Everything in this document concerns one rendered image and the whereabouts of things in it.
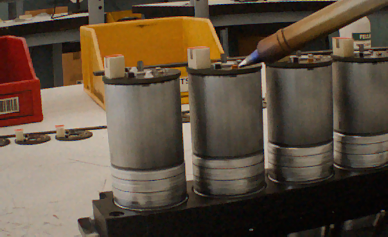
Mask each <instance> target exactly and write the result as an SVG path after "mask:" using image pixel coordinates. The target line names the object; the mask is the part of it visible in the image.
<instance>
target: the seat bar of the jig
mask: <svg viewBox="0 0 388 237"><path fill-rule="evenodd" d="M186 188H187V201H186V202H185V203H183V204H181V205H179V206H177V207H172V208H169V209H162V210H158V211H154V210H151V211H133V210H127V209H122V208H119V207H117V206H116V205H114V196H113V191H104V192H101V193H98V194H99V197H100V199H99V200H98V199H96V200H92V207H93V212H94V221H95V227H96V228H97V230H98V231H99V233H100V235H101V236H102V237H186V236H196V235H200V234H207V233H211V232H215V231H222V230H225V229H233V228H236V227H244V226H247V225H254V224H258V223H262V222H269V221H273V220H279V219H283V218H289V217H291V216H297V215H300V214H305V213H310V212H314V211H317V210H321V209H327V208H331V207H336V206H338V205H341V204H347V203H351V202H356V201H358V200H363V199H367V198H372V197H375V196H377V195H382V194H385V193H388V166H386V167H384V168H378V169H372V170H346V169H341V168H338V167H335V166H333V176H332V177H331V178H330V179H326V180H324V181H320V182H313V183H311V184H282V183H279V182H273V181H271V180H269V179H268V173H267V168H266V169H265V189H264V190H262V191H261V192H258V193H256V194H253V195H248V196H244V197H231V198H211V197H204V196H201V195H198V194H196V193H194V190H193V189H194V187H193V180H186Z"/></svg>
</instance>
